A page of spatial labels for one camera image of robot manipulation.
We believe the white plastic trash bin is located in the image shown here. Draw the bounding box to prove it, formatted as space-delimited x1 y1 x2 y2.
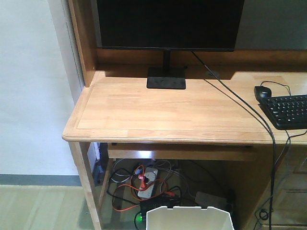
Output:
146 206 234 230

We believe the wooden desk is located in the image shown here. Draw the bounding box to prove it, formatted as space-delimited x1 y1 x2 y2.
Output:
62 0 307 230

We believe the white power strip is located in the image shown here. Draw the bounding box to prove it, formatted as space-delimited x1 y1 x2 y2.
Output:
137 167 158 199

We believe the black box green light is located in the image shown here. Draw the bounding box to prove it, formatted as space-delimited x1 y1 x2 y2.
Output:
134 195 181 220

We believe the black computer monitor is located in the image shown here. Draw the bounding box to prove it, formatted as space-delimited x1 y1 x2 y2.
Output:
96 0 244 90

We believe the grey power adapter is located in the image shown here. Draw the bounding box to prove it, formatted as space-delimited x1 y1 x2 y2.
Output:
195 191 233 212

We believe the black computer mouse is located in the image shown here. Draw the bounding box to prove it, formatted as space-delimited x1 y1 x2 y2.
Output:
254 85 272 102

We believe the black keyboard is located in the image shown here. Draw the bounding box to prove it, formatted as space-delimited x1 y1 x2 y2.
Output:
259 94 307 130

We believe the orange cable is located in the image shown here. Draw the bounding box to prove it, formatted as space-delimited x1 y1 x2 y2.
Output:
112 164 177 212

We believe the black monitor cable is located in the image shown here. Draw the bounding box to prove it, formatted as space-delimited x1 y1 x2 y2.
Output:
191 50 276 230

